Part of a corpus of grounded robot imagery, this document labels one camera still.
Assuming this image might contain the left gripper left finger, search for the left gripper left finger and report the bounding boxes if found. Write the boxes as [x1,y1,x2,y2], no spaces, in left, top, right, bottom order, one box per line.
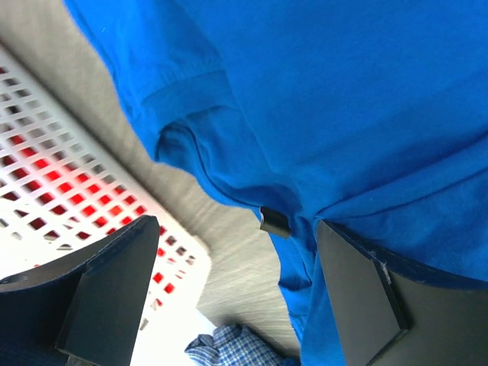
[1,216,159,365]

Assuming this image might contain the blue checkered shirt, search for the blue checkered shirt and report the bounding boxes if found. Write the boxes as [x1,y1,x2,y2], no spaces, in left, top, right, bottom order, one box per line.
[185,325,285,366]

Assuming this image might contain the red cloth in basket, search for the red cloth in basket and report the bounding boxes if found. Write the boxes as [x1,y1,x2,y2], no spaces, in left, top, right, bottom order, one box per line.
[1,63,185,307]

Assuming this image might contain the blue printed t shirt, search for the blue printed t shirt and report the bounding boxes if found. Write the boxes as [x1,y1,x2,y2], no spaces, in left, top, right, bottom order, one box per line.
[66,1,487,365]

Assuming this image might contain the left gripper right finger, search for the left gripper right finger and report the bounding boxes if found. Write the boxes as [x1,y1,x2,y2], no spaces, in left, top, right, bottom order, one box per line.
[317,222,487,365]

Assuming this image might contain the white plastic basket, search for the white plastic basket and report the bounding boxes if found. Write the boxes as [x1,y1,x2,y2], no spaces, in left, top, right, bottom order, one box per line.
[1,51,213,365]

